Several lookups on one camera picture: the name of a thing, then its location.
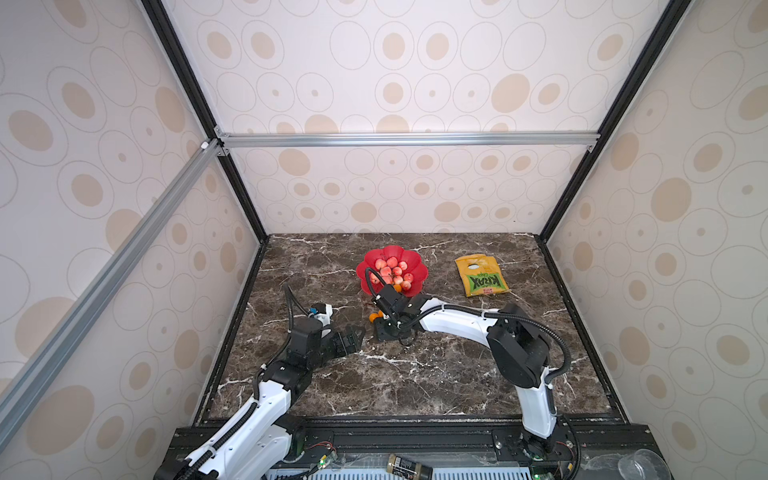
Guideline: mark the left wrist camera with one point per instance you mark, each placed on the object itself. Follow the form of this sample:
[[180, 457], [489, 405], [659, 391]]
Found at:
[[310, 329]]

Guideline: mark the clear plastic cup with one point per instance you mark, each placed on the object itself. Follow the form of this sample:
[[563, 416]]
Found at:
[[643, 464]]

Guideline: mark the yellow green snack bag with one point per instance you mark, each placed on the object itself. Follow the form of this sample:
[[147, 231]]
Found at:
[[481, 275]]

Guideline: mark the left diagonal aluminium rail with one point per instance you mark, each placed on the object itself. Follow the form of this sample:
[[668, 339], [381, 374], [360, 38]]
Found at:
[[50, 358]]

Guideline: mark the left black corner post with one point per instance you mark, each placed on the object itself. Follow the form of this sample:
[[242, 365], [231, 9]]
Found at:
[[160, 21]]

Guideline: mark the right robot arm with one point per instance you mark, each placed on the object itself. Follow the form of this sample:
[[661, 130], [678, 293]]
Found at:
[[527, 353]]

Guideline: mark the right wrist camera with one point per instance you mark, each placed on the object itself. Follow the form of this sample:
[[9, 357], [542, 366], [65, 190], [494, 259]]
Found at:
[[397, 306]]

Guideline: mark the horizontal aluminium rail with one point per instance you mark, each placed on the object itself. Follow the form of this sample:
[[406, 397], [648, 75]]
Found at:
[[425, 139]]

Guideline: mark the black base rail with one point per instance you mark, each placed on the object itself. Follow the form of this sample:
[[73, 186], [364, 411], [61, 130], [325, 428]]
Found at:
[[582, 438]]

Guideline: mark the black corner post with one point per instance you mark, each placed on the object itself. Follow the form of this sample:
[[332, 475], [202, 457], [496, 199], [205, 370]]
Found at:
[[650, 53], [160, 21]]

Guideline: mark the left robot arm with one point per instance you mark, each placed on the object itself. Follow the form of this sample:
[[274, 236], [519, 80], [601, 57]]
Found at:
[[258, 408]]

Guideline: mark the right black corner post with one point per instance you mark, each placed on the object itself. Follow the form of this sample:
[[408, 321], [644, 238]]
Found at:
[[650, 53]]

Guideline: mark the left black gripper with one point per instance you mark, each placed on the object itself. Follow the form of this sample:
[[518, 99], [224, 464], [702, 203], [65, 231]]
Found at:
[[355, 344]]

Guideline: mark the black battery with gold label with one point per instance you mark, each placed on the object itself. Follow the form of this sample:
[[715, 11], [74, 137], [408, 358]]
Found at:
[[408, 469]]

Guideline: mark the red flower-shaped fruit bowl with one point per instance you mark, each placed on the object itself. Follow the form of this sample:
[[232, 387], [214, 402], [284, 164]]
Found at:
[[415, 266]]

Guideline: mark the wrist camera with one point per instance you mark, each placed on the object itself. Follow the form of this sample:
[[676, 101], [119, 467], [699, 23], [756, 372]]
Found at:
[[310, 329], [397, 306]]

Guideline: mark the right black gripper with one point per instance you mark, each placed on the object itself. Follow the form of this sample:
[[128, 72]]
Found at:
[[387, 324]]

